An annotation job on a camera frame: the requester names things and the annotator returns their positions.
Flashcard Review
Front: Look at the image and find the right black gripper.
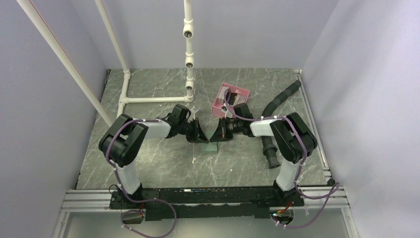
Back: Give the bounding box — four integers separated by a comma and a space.
210, 118, 242, 143

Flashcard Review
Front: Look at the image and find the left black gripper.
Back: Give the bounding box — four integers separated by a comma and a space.
178, 118, 209, 144

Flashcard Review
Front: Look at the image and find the green card holder wallet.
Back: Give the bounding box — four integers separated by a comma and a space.
200, 142, 218, 153

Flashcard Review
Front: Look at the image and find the pink plastic tray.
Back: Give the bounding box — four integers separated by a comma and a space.
211, 83, 250, 118

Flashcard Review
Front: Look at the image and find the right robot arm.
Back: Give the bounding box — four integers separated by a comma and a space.
210, 103, 317, 206

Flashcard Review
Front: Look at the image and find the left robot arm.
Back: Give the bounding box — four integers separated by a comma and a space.
99, 112, 209, 208

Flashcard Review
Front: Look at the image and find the grey card stack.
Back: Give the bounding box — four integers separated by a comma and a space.
215, 86, 229, 105

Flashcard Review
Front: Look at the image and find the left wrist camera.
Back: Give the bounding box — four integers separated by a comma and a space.
167, 104, 199, 124

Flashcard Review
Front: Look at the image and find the black corrugated hose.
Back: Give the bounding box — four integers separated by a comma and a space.
261, 80, 302, 170

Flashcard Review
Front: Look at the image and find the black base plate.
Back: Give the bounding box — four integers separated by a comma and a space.
109, 185, 304, 221

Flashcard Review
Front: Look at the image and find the white pvc pipe frame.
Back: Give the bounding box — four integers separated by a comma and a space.
17, 0, 195, 126

